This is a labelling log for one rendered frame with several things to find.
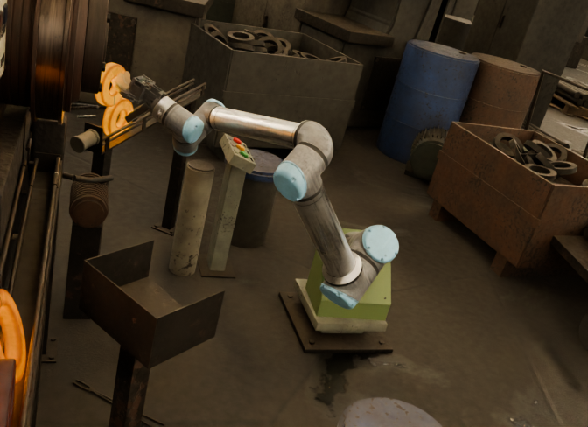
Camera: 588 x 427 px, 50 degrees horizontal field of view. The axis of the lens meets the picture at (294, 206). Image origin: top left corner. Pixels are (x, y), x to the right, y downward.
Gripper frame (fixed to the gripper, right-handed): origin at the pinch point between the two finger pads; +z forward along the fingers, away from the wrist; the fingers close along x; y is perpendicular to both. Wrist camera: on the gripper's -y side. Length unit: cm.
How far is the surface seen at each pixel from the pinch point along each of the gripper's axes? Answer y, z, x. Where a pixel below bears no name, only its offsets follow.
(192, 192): -37, -37, -29
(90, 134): -16.4, -6.4, 11.7
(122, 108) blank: -10.2, -4.9, -5.8
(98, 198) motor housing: -29.3, -23.0, 21.6
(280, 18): -35, 58, -356
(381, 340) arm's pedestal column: -47, -137, -38
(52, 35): 35, -18, 68
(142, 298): -8, -67, 73
